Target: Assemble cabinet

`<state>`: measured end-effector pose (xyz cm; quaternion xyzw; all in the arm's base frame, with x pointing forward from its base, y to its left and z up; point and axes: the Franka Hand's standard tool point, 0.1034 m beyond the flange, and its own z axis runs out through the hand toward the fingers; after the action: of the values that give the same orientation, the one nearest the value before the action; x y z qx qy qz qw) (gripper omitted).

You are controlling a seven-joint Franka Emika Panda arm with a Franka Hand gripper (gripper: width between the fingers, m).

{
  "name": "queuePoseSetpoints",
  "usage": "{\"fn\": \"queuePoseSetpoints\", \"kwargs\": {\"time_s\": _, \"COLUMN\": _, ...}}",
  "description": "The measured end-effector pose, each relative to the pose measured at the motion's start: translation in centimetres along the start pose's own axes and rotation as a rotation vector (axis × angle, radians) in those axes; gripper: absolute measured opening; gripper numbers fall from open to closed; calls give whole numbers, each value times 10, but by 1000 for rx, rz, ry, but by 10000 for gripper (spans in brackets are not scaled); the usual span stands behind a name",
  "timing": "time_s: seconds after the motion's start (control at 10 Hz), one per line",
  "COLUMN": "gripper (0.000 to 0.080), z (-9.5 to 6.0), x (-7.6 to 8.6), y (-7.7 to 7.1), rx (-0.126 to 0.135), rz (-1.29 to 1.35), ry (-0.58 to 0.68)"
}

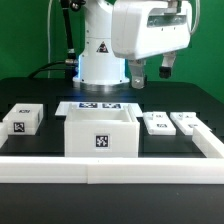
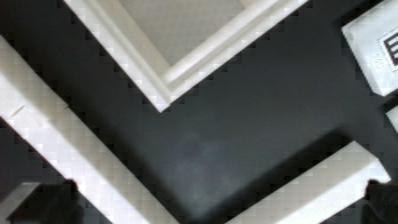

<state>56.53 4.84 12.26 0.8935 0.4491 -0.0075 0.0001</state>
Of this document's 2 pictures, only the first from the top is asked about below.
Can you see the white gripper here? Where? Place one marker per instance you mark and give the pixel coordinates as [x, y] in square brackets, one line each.
[145, 28]

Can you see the white cabinet door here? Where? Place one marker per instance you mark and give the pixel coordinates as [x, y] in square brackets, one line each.
[158, 123]
[187, 121]

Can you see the white cabinet body box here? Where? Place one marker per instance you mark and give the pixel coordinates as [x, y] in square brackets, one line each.
[93, 132]

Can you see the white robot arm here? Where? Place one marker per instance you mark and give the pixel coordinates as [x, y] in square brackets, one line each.
[97, 68]

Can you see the white cabinet top block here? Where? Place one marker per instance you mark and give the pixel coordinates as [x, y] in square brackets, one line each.
[24, 119]

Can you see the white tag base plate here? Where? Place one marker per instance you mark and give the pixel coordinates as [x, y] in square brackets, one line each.
[63, 107]

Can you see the white U-shaped boundary frame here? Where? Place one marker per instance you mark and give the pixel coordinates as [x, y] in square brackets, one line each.
[206, 170]

